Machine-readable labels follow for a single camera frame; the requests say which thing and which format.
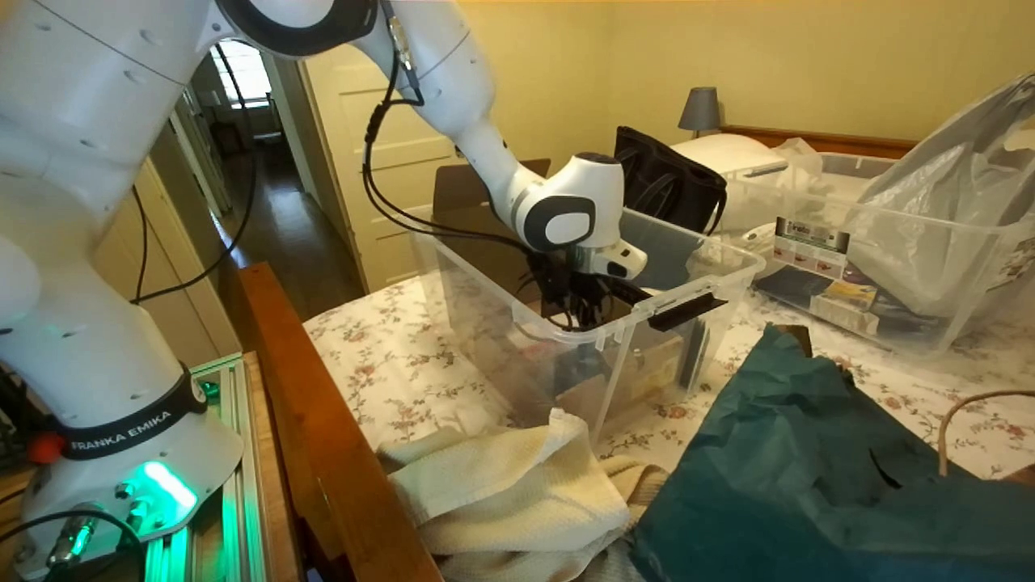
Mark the black tote bag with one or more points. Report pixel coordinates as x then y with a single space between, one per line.
667 187

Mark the white pillow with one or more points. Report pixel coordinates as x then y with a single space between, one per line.
732 156

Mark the teal fabric bag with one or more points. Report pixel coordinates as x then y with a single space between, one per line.
799 476

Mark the wooden headboard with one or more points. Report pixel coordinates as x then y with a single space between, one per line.
828 142

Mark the clear plastic bag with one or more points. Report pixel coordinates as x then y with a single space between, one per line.
924 229

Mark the white panel door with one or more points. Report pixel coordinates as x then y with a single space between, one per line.
406 156

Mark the cream towel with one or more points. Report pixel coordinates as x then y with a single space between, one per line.
522 504

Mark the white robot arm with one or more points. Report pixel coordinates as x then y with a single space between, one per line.
85 88

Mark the wooden bed footboard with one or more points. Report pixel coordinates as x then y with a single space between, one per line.
345 514

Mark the grey lamp shade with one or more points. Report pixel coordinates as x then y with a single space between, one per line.
701 110

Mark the clear plastic storage box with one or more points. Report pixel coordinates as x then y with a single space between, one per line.
583 324

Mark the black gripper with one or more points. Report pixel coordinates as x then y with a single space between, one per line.
574 298

